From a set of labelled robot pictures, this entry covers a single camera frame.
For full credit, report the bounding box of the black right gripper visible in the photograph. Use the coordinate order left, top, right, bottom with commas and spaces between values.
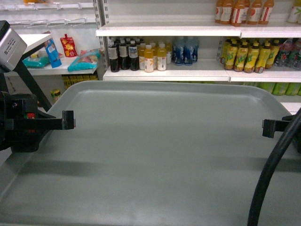
262, 115, 301, 153

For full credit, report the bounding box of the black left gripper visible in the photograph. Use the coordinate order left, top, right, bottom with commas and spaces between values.
0, 91, 76, 153

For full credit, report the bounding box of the grey rectangular serving tray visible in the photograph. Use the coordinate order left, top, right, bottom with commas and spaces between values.
0, 81, 289, 226

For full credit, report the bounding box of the white left side shelf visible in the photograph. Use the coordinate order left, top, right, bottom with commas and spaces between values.
4, 55, 99, 76

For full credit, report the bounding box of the blue snack pouch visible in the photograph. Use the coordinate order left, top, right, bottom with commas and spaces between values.
44, 38, 62, 68

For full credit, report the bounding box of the teal snack bag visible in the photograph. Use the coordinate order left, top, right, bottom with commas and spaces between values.
67, 48, 101, 72
22, 56, 50, 68

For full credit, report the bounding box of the teal snack bag left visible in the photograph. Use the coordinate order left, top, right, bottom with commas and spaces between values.
22, 56, 50, 68

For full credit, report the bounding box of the red snack pouch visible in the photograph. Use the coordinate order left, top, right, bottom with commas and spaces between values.
60, 34, 78, 57

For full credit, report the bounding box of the yellow green tea bottle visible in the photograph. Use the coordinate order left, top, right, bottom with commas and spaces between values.
244, 42, 260, 73
224, 40, 238, 70
234, 41, 248, 72
254, 42, 271, 73

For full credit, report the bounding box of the dark cola bottle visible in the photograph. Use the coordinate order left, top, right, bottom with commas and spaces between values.
119, 39, 129, 70
108, 41, 119, 73
128, 40, 139, 71

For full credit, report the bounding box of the white lower store shelf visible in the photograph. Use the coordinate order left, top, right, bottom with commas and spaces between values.
103, 59, 301, 83

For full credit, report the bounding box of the white store shelf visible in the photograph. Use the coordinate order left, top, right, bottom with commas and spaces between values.
103, 59, 301, 83
95, 21, 301, 38

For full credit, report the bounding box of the white upper store shelf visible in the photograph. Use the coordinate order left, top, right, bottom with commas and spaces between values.
95, 21, 301, 38

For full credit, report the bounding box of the yellow juice bottle front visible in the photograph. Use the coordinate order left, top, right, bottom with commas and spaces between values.
144, 45, 154, 73

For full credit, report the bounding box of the yellow juice bottle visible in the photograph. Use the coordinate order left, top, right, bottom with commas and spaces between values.
157, 43, 167, 71
144, 45, 154, 73

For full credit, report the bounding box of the blue drink bottle right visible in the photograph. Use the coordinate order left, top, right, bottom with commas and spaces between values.
184, 37, 199, 65

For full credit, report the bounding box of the blue drink bottle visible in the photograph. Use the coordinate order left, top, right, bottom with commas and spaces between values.
173, 36, 185, 65
184, 37, 199, 65

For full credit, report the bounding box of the blue drink bottle left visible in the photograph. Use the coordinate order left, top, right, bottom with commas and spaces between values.
173, 36, 185, 65

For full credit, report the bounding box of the orange juice bottle top shelf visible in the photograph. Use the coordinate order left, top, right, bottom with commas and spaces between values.
220, 0, 234, 24

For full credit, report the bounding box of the thick black cable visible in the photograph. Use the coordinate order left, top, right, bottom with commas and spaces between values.
246, 107, 301, 226

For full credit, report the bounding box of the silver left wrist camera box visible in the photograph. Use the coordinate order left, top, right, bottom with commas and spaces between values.
0, 20, 27, 73

